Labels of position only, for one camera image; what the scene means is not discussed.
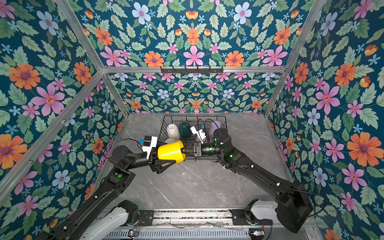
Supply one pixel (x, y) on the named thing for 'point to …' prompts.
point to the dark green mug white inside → (185, 130)
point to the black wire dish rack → (199, 122)
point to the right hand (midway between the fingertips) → (181, 151)
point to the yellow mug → (172, 151)
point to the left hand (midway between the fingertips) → (174, 154)
